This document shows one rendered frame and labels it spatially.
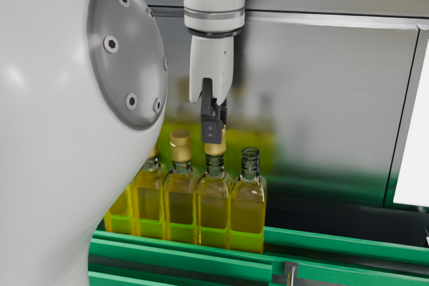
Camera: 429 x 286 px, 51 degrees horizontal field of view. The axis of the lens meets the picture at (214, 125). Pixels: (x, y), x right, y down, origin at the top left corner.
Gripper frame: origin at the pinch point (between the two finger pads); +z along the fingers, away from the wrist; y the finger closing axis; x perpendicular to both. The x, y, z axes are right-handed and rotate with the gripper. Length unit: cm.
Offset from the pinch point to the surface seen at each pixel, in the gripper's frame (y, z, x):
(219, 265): 6.5, 22.8, 2.3
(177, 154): 1.7, 5.0, -5.7
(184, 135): 0.4, 2.1, -4.8
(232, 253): 4.3, 21.8, 3.9
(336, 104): -11.9, 0.0, 19.0
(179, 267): 6.5, 24.5, -4.8
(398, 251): -3.0, 22.6, 31.7
